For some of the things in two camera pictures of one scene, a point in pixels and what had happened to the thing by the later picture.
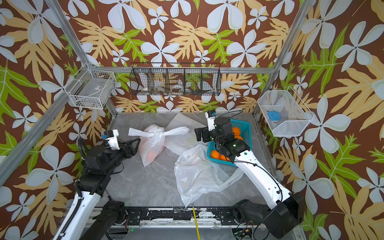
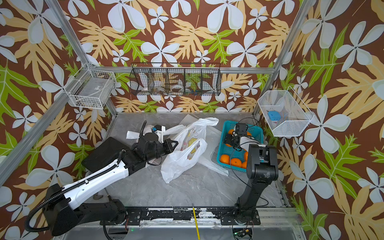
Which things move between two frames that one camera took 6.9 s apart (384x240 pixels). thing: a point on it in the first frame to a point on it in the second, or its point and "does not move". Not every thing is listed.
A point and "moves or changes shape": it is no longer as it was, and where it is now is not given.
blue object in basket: [274, 115] does not move
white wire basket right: [284, 113] does not move
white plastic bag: [196, 174] to [190, 153]
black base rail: [220, 215] does not move
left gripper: [132, 151] to [169, 148]
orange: [215, 154] to [225, 158]
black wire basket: [175, 79] does not move
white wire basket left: [91, 88] does not move
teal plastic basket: [245, 133] moves or changes shape
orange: [223, 157] to [236, 162]
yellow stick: [196, 224] does not move
